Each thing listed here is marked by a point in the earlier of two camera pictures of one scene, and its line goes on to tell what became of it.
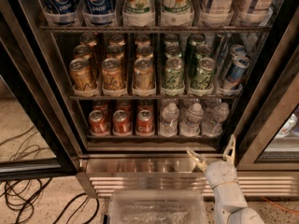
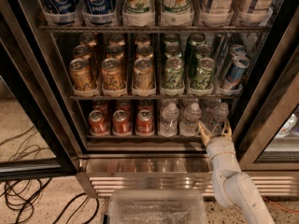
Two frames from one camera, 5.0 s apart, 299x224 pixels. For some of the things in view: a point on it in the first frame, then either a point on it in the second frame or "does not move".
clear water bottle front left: [168, 127] does not move
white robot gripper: [221, 173] -> [219, 147]
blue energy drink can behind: [237, 49] does not move
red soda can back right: [146, 105] does not move
